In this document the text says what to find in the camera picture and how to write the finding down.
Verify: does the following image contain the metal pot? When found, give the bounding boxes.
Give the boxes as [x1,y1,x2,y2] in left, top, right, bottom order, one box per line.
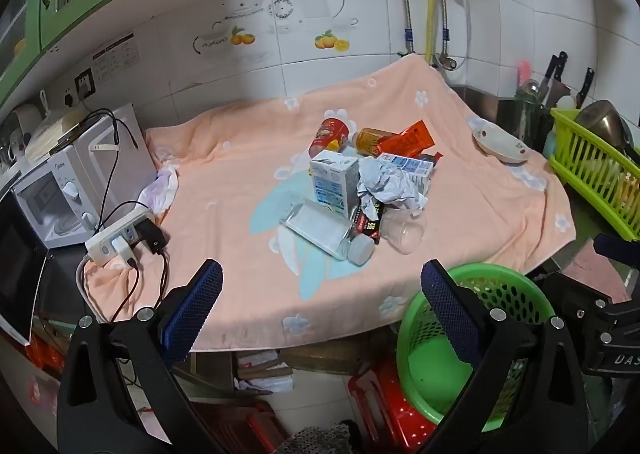
[574,100,640,165]

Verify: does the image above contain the amber tea bottle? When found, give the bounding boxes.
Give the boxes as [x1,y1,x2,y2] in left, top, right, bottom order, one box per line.
[354,128,401,157]

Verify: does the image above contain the pink mat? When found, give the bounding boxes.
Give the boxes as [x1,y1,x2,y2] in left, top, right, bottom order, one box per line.
[562,239,633,305]

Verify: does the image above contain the black charger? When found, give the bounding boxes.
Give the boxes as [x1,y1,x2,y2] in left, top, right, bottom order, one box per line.
[136,219,170,255]

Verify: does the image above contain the black cable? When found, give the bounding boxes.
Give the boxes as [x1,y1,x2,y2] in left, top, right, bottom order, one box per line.
[107,251,171,325]
[82,108,141,235]

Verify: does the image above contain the white paper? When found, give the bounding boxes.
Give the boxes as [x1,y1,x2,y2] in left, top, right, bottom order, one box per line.
[356,156,429,212]

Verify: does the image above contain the white kettle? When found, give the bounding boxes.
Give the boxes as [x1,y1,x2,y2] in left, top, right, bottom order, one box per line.
[10,104,43,155]

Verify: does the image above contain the orange snack packet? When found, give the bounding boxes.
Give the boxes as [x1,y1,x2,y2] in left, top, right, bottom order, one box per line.
[377,120,435,160]

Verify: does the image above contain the clear plastic cup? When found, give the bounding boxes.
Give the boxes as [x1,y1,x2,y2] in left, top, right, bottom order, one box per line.
[380,208,427,256]

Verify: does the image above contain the white power strip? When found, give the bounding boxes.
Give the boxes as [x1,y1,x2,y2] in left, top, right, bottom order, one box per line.
[84,211,156,267]

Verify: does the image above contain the black red wrapper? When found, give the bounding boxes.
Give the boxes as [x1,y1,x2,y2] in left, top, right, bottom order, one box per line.
[352,201,386,246]

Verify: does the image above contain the red paper cup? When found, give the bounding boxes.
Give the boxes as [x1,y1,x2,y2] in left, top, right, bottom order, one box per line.
[307,117,357,160]

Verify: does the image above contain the green plastic basket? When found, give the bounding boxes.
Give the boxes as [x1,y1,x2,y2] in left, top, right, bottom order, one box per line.
[396,263,556,430]

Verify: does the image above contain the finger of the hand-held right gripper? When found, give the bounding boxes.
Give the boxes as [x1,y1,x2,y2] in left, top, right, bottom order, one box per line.
[593,234,640,262]
[542,272,610,307]

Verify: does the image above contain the white ceramic dish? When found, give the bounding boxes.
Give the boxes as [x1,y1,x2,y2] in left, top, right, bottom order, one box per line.
[471,126,531,165]

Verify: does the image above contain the white floral cloth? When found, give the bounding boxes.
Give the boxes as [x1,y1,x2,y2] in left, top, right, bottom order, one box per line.
[137,165,180,215]

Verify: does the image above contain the white charger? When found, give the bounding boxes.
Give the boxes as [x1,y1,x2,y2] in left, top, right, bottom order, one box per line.
[111,236,136,265]

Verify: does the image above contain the stack of papers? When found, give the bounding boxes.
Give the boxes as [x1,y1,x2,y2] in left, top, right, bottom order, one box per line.
[235,351,296,395]

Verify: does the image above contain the grey knit cloth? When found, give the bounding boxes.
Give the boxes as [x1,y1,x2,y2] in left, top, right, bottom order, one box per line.
[287,423,351,454]

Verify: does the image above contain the green plastic dish rack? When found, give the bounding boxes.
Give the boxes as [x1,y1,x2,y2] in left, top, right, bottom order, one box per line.
[549,106,640,242]

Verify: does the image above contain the dark utensil holder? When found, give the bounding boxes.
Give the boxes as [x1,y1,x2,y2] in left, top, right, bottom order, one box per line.
[515,89,553,150]

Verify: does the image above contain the white blue milk carton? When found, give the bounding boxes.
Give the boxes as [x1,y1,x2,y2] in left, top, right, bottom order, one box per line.
[309,150,361,219]
[377,152,435,197]

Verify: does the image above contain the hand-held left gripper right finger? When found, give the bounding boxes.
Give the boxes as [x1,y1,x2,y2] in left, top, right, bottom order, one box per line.
[420,259,588,454]

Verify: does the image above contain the black handled knife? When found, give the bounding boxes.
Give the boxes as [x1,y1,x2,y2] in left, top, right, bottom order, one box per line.
[575,67,596,110]
[542,51,569,107]

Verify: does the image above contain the clear plastic bottle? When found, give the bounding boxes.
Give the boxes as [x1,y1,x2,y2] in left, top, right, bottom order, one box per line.
[280,199,376,266]

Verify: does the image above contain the wall notice label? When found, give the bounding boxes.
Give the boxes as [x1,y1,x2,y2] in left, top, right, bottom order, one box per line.
[90,32,138,82]

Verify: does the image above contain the wall socket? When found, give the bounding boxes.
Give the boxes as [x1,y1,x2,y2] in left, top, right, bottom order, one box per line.
[74,68,97,97]

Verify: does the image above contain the white microwave oven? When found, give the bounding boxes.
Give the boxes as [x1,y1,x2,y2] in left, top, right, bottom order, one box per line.
[11,103,161,250]

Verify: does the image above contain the red plastic stool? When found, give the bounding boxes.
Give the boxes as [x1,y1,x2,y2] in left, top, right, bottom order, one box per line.
[187,399,291,454]
[347,356,441,442]

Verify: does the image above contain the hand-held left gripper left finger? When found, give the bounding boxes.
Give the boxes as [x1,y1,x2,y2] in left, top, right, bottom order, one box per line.
[56,259,226,454]

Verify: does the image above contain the black oven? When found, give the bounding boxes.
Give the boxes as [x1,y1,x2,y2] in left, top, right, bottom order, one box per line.
[0,194,51,347]

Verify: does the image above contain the peach printed blanket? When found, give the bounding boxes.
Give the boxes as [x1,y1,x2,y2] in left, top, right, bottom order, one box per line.
[82,54,578,352]

